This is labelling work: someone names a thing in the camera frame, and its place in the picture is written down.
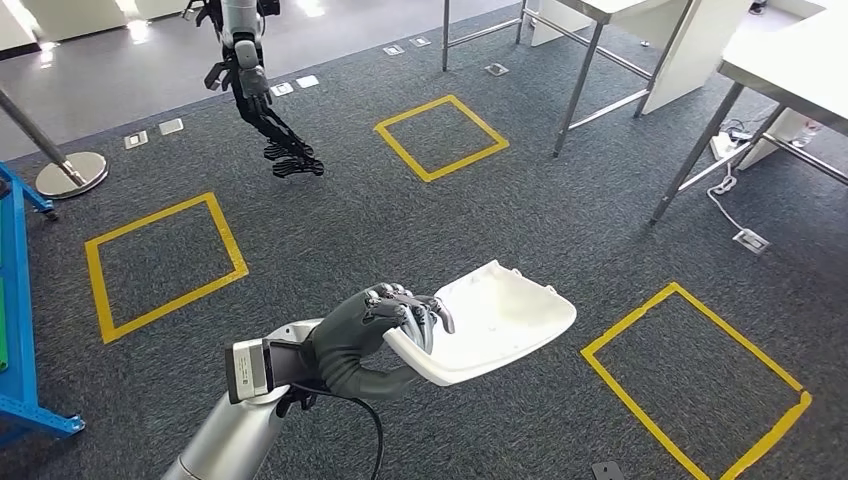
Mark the white power strip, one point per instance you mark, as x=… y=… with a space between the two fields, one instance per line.
x=725 y=144

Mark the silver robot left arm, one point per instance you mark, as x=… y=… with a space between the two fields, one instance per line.
x=218 y=437

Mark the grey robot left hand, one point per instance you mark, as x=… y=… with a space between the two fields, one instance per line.
x=344 y=344

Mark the floor socket plate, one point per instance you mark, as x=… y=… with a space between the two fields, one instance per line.
x=497 y=69
x=751 y=242
x=171 y=126
x=393 y=50
x=136 y=140
x=420 y=42
x=281 y=89
x=307 y=81

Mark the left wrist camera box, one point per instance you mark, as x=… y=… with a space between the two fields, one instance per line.
x=246 y=371

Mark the background humanoid robot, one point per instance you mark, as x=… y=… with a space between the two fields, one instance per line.
x=248 y=73

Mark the white plastic shell part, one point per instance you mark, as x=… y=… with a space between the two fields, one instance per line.
x=497 y=324

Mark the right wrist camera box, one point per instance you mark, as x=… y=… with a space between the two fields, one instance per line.
x=606 y=472

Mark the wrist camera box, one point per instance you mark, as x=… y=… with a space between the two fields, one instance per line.
x=246 y=371
x=606 y=472

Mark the chrome barrier post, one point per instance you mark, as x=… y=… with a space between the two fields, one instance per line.
x=66 y=173

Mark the blue metal shelf rack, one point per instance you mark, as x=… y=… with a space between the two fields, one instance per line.
x=20 y=298

